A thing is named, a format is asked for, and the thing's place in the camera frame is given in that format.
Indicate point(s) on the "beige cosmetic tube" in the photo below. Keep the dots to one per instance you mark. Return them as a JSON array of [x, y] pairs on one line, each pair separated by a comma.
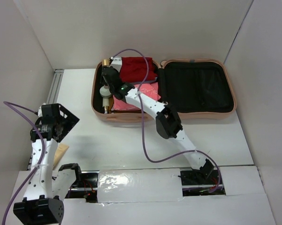
[[60, 151]]

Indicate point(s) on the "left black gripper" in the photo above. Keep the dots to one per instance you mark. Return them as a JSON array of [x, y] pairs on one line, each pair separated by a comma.
[[71, 121]]

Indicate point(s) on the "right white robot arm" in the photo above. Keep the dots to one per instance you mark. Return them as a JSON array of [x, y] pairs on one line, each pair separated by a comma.
[[167, 120]]

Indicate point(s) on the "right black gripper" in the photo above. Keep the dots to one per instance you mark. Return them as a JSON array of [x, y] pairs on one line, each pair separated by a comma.
[[119, 73]]

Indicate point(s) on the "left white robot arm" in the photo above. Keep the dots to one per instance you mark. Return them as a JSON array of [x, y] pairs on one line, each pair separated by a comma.
[[42, 202]]

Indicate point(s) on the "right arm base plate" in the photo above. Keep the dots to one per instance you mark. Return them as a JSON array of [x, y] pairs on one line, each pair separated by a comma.
[[194, 184]]

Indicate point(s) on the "pink suitcase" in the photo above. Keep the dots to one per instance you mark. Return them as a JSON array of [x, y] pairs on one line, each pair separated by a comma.
[[198, 89]]

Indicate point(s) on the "aluminium rail frame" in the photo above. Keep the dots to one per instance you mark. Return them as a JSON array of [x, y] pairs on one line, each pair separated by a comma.
[[51, 98]]

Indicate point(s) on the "gold cosmetic bottles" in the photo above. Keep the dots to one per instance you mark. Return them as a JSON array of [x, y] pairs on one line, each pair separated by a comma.
[[105, 104]]

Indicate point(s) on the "dark red garment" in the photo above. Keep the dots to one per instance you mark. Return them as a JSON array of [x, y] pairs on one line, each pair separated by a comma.
[[134, 69]]

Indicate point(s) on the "coral pink patterned garment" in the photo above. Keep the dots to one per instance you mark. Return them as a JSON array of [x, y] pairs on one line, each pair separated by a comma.
[[149, 89]]

